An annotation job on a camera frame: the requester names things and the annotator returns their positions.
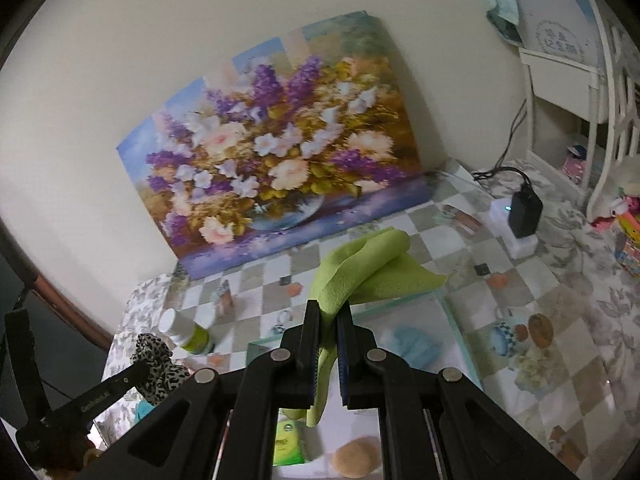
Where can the white green pill bottle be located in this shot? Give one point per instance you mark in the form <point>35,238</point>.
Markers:
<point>185,333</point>

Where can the small green tissue pack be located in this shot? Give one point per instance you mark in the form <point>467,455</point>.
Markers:
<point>288,444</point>

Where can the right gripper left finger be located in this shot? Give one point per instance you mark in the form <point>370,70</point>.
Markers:
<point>220,426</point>

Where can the white power strip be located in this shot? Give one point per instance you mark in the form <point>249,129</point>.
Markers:
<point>497,220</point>

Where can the teal shallow cardboard tray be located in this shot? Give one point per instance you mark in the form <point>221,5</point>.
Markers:
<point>338,425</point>

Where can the basket of colourful toys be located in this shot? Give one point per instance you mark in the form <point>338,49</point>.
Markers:
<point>617,210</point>

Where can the teal cloth on shelf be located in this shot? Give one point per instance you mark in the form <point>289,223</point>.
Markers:
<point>505,17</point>

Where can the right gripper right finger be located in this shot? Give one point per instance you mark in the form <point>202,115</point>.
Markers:
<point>434,425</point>

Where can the checkered picture tablecloth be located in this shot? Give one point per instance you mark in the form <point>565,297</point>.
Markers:
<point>552,338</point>

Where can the white chair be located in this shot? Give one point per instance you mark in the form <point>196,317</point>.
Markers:
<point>577,56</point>

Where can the teal plastic toy box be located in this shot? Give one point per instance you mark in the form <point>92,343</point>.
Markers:
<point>143,408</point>

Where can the light blue face mask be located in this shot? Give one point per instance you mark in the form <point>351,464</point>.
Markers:
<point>416,347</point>

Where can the leopard print scrunchie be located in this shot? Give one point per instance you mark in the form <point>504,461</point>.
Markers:
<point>163,376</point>

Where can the floral painting canvas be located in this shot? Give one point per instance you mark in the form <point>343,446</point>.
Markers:
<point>298,138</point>

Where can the lime green microfiber cloth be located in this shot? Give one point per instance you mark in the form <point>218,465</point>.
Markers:
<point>371,268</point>

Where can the round tan sponge puff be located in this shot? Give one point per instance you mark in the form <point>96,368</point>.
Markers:
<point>357,458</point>

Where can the black power adapter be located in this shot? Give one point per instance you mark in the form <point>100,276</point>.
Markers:
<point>525,212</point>

